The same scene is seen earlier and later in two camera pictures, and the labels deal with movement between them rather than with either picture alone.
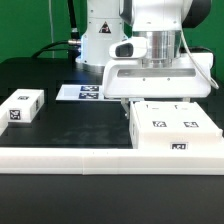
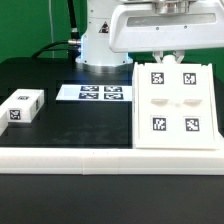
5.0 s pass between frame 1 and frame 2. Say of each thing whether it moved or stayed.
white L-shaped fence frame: stayed
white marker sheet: stayed
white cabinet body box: stayed
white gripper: moved
